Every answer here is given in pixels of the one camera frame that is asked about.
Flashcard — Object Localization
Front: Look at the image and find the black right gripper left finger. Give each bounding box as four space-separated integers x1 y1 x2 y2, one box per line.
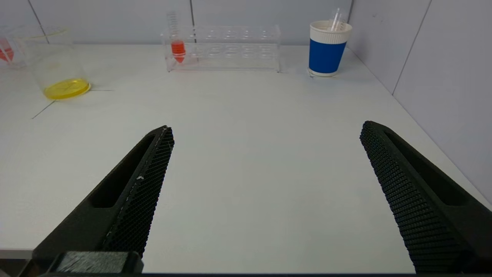
33 125 175 273

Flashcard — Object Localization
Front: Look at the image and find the test tube with yellow pigment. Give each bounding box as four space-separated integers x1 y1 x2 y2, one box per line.
330 8 349 32

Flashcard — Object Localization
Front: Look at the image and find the clear acrylic test tube rack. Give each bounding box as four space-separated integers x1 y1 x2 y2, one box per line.
0 25 28 70
161 25 281 73

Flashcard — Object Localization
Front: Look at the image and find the test tube with red pigment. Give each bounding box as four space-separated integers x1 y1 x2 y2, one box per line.
166 12 187 64
0 37 15 64

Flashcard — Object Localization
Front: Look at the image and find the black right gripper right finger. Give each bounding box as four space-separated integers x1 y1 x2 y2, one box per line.
360 121 492 273

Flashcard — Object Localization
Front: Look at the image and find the clear glass beaker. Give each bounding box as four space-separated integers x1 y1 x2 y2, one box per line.
15 26 92 100

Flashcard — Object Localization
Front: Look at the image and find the blue white paper cup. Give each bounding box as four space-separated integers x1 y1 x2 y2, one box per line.
308 20 353 77

